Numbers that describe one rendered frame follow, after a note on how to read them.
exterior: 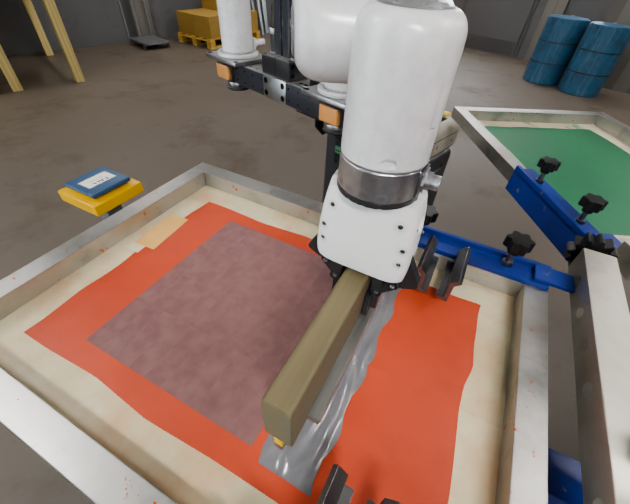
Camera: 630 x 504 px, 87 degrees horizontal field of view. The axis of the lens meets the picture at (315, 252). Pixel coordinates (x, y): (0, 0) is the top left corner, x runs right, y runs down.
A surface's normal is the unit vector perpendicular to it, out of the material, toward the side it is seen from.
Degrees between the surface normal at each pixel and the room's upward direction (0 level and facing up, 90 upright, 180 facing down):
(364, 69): 90
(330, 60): 109
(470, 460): 0
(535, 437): 0
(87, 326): 0
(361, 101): 90
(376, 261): 94
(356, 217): 91
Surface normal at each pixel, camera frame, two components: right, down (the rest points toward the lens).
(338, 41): -0.06, 0.62
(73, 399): 0.05, -0.73
